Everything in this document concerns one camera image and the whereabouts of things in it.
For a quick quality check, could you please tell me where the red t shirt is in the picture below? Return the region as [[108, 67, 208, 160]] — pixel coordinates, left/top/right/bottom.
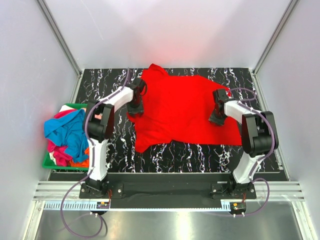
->
[[129, 64, 242, 153]]

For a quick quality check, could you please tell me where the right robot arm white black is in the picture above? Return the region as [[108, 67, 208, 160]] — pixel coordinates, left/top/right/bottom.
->
[[209, 88, 279, 199]]

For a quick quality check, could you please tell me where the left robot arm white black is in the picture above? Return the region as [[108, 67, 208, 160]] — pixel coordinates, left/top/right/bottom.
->
[[81, 78, 147, 198]]

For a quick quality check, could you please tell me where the white t shirt in basket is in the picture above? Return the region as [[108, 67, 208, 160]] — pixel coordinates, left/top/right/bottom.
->
[[59, 104, 78, 113]]

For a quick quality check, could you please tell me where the blue t shirt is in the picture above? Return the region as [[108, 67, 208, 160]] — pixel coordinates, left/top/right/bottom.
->
[[43, 108, 90, 165]]

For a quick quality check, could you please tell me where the orange t shirt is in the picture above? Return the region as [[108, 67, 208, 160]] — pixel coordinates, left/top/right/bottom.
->
[[69, 147, 90, 168]]

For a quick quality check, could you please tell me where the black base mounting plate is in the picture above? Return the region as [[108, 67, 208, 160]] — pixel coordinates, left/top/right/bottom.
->
[[79, 173, 257, 210]]

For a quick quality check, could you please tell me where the green plastic basket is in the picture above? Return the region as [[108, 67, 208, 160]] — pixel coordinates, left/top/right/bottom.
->
[[41, 103, 91, 172]]

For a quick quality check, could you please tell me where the right aluminium frame post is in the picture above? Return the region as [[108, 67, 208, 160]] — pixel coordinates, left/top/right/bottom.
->
[[251, 0, 301, 76]]

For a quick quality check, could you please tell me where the aluminium frame post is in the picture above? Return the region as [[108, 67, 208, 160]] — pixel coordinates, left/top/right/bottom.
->
[[34, 0, 84, 77], [251, 0, 301, 76]]

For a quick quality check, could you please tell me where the left aluminium frame post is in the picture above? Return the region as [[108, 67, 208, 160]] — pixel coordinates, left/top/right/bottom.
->
[[34, 0, 84, 77]]

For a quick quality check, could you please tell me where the aluminium front rail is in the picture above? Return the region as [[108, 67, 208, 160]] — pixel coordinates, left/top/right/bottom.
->
[[34, 180, 305, 202]]

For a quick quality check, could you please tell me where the white slotted cable duct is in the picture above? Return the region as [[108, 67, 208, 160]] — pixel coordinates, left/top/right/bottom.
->
[[44, 200, 231, 212]]

